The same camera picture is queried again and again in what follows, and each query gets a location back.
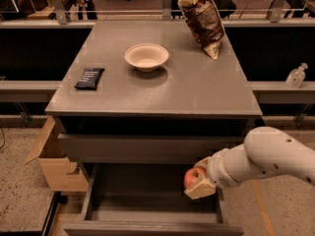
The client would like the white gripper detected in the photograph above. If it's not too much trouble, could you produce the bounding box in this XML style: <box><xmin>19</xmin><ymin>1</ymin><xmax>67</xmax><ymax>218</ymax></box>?
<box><xmin>184</xmin><ymin>148</ymin><xmax>240</xmax><ymax>200</ymax></box>

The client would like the red apple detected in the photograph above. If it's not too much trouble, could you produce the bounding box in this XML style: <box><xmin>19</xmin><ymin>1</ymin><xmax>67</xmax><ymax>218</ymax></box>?
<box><xmin>184</xmin><ymin>167</ymin><xmax>206</xmax><ymax>189</ymax></box>

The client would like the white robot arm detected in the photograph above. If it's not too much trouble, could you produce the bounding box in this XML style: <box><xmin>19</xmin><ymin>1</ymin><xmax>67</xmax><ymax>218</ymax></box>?
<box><xmin>184</xmin><ymin>127</ymin><xmax>315</xmax><ymax>200</ymax></box>

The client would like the open grey middle drawer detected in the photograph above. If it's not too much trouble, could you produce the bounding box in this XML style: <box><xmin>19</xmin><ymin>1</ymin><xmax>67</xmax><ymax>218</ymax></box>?
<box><xmin>64</xmin><ymin>164</ymin><xmax>243</xmax><ymax>236</ymax></box>

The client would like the grey drawer cabinet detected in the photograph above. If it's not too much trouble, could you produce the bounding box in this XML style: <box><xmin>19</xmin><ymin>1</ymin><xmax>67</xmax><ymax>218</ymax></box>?
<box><xmin>44</xmin><ymin>19</ymin><xmax>264</xmax><ymax>195</ymax></box>

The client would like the closed grey top drawer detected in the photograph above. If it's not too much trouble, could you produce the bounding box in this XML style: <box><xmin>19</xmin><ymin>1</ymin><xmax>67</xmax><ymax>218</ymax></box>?
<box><xmin>58</xmin><ymin>134</ymin><xmax>243</xmax><ymax>164</ymax></box>

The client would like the clear sanitizer pump bottle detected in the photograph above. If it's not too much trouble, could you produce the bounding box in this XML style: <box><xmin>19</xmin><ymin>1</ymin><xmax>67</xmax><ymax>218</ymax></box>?
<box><xmin>285</xmin><ymin>63</ymin><xmax>308</xmax><ymax>89</ymax></box>

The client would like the white paper bowl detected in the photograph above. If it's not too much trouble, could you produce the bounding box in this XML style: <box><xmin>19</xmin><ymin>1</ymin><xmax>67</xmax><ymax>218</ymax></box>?
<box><xmin>125</xmin><ymin>43</ymin><xmax>169</xmax><ymax>72</ymax></box>

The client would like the cardboard box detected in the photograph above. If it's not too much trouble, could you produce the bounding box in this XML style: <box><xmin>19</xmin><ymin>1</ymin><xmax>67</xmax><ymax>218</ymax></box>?
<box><xmin>25</xmin><ymin>117</ymin><xmax>88</xmax><ymax>192</ymax></box>

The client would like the dark blue snack packet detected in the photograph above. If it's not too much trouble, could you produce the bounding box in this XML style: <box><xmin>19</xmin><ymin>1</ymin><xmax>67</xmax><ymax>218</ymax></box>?
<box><xmin>75</xmin><ymin>68</ymin><xmax>104</xmax><ymax>90</ymax></box>

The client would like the brown chip bag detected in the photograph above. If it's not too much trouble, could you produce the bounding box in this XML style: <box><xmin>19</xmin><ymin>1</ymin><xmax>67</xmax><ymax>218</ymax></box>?
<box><xmin>177</xmin><ymin>0</ymin><xmax>224</xmax><ymax>60</ymax></box>

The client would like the metal railing frame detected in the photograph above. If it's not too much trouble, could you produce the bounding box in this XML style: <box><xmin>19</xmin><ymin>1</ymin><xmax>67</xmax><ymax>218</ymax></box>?
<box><xmin>0</xmin><ymin>0</ymin><xmax>315</xmax><ymax>28</ymax></box>

